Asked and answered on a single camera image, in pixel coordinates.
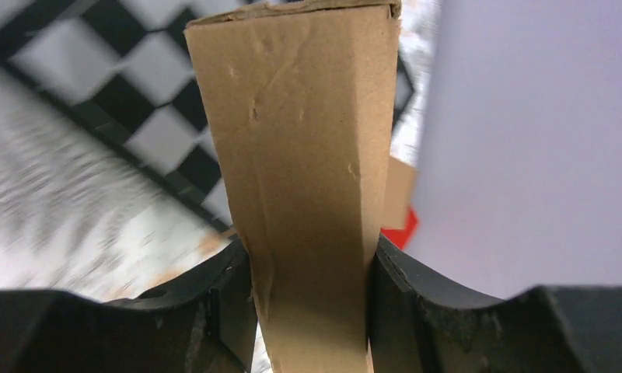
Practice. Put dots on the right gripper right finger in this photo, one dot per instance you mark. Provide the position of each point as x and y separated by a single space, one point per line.
421 321

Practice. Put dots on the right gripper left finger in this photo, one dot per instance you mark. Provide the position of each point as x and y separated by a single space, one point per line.
201 321

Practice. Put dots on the brown cardboard box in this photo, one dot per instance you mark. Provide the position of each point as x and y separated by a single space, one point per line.
299 98

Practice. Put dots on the red box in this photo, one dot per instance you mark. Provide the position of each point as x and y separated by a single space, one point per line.
401 237

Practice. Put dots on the folded small cardboard box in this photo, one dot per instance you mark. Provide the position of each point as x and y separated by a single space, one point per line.
400 182

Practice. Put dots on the floral table mat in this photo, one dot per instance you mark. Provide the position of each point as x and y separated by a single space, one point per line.
82 215

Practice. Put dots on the black white checkerboard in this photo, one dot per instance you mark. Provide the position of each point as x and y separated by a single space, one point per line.
121 69

